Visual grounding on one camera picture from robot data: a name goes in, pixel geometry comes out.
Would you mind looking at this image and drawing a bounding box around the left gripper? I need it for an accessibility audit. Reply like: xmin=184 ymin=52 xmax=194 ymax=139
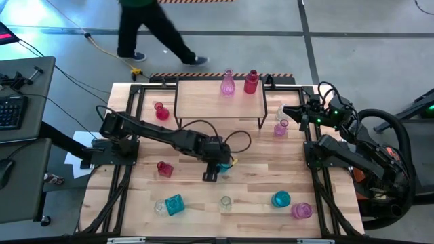
xmin=198 ymin=135 xmax=233 ymax=183

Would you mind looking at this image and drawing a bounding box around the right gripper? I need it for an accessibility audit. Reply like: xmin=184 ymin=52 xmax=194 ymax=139
xmin=283 ymin=94 xmax=350 ymax=132

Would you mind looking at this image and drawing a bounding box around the small pink glass vase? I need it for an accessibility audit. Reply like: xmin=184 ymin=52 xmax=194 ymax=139
xmin=273 ymin=118 xmax=290 ymax=138

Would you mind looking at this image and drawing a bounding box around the clear flask-shaped glass vase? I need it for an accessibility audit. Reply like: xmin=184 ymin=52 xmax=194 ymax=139
xmin=218 ymin=195 xmax=233 ymax=211

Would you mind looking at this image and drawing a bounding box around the red square glass vase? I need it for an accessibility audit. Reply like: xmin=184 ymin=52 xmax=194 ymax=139
xmin=156 ymin=161 xmax=174 ymax=179

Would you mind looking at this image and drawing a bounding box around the teal square glass vase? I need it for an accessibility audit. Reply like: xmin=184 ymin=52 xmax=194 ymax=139
xmin=164 ymin=193 xmax=186 ymax=216

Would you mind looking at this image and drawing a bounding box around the tall red ribbed vase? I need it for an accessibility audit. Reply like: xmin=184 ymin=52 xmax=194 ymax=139
xmin=243 ymin=69 xmax=260 ymax=95

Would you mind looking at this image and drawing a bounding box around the clear round glass vase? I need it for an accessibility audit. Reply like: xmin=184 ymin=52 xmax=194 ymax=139
xmin=153 ymin=199 xmax=169 ymax=217

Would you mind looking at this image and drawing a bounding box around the pink bulbous vase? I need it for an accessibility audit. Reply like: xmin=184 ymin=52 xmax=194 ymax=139
xmin=220 ymin=68 xmax=236 ymax=98

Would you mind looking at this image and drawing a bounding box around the red bulb glass vase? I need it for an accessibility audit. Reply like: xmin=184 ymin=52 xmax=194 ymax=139
xmin=153 ymin=101 xmax=170 ymax=121

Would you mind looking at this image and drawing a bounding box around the wide pink ribbed vase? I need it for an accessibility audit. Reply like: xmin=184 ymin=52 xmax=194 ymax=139
xmin=290 ymin=202 xmax=313 ymax=220

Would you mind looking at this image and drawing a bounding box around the clear ribbed glass jar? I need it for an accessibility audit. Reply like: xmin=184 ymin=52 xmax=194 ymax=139
xmin=275 ymin=103 xmax=289 ymax=122

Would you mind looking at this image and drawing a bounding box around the orange and black device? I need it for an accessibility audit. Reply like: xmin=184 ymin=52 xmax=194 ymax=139
xmin=352 ymin=145 xmax=413 ymax=218

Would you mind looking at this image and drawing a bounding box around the dark grey side table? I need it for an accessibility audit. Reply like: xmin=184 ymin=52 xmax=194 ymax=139
xmin=401 ymin=119 xmax=434 ymax=197

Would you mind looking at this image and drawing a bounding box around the black box with green lights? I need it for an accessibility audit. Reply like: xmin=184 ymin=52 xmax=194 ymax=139
xmin=412 ymin=88 xmax=434 ymax=119

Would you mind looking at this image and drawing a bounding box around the white paper sheet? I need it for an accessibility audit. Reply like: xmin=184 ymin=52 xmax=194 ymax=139
xmin=64 ymin=130 xmax=102 ymax=180

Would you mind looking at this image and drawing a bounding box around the black desk support beam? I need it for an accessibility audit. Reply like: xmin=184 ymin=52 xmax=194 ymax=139
xmin=39 ymin=121 xmax=94 ymax=162

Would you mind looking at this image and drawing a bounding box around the small dark bottle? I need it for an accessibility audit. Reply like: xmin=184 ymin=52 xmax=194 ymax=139
xmin=43 ymin=172 xmax=66 ymax=186

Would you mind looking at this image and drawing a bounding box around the person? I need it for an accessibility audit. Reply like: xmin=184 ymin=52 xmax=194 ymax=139
xmin=116 ymin=0 xmax=210 ymax=67

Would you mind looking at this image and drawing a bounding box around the grey desk with mouse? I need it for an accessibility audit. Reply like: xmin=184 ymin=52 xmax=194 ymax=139
xmin=0 ymin=137 xmax=52 ymax=224

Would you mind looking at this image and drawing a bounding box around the grey desk with keyboard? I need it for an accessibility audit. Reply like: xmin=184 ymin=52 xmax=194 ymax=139
xmin=0 ymin=56 xmax=57 ymax=143

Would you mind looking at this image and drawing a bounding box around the black computer mouse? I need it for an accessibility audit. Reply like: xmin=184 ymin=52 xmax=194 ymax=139
xmin=0 ymin=158 xmax=15 ymax=190

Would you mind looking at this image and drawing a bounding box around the black keyboard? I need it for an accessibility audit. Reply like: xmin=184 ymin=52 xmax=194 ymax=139
xmin=0 ymin=94 xmax=30 ymax=131

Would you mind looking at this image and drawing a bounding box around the black clamp tool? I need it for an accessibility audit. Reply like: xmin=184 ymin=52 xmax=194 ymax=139
xmin=0 ymin=66 xmax=45 ymax=92

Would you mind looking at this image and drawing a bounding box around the monitor with red screen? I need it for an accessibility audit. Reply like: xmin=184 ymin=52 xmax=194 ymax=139
xmin=0 ymin=20 xmax=20 ymax=47

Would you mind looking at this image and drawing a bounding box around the wooden shelf with black frame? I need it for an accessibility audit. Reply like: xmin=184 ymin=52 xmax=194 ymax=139
xmin=173 ymin=76 xmax=269 ymax=131

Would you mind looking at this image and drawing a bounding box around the black corrugated hose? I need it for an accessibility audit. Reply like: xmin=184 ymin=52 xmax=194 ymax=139
xmin=359 ymin=108 xmax=416 ymax=231

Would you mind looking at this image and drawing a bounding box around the yellow extension cable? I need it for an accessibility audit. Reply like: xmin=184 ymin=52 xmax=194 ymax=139
xmin=45 ymin=0 xmax=144 ymax=82

